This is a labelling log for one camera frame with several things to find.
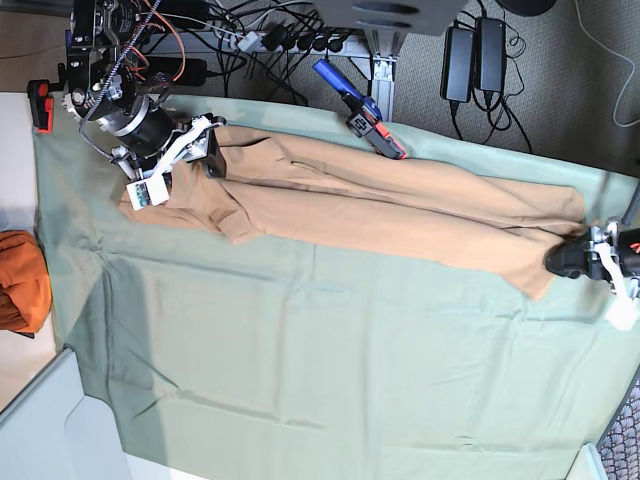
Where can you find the black power adapter left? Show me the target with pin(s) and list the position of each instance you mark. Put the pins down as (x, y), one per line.
(194, 72)

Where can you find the light green table cloth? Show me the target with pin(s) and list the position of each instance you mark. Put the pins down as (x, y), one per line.
(279, 359)

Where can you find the tan orange T-shirt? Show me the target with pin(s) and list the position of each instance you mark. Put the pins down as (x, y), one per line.
(314, 191)

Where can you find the blue clamp at centre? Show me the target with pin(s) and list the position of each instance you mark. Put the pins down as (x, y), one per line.
(365, 120)

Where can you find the grey camera mount plate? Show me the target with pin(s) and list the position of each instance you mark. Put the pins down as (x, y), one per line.
(426, 17)

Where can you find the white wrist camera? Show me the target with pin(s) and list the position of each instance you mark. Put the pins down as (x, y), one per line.
(622, 313)
(151, 191)

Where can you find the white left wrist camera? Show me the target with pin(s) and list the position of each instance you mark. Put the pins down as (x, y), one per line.
(622, 313)

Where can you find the dark orange folded garment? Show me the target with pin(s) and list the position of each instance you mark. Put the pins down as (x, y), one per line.
(26, 296)

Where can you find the black power brick pair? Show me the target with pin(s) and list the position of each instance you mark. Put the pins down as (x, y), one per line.
(474, 59)

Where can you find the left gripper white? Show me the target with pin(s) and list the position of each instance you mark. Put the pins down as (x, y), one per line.
(609, 253)

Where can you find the power strip with plugs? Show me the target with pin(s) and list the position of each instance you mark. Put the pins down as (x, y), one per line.
(340, 42)

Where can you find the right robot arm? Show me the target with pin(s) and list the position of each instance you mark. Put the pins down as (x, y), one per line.
(112, 84)

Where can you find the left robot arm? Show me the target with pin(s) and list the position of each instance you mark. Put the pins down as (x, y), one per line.
(624, 221)

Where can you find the grey plastic bin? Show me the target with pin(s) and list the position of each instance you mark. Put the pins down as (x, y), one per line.
(53, 430)

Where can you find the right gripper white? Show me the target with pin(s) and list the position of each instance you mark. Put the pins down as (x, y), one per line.
(191, 142)

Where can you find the blue clamp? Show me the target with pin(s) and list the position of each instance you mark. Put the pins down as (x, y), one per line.
(365, 120)
(41, 100)

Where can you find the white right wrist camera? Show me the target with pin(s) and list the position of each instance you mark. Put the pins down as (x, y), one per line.
(151, 191)

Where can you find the blue clamp on left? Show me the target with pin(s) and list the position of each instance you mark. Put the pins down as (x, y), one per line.
(41, 100)

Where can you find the aluminium frame post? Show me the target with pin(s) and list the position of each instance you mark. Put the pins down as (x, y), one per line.
(380, 67)

